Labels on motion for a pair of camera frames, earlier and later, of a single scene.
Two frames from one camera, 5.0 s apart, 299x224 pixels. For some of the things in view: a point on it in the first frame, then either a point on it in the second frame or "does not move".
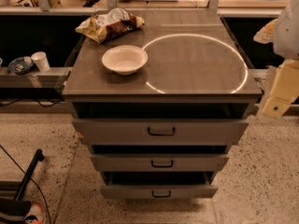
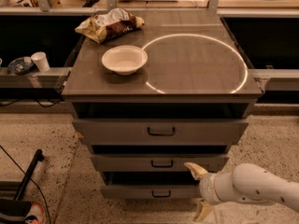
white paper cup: x=41 y=61 does not move
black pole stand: x=39 y=157 does not move
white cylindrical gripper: x=288 y=36 to x=206 y=188
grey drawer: x=159 y=162 does not move
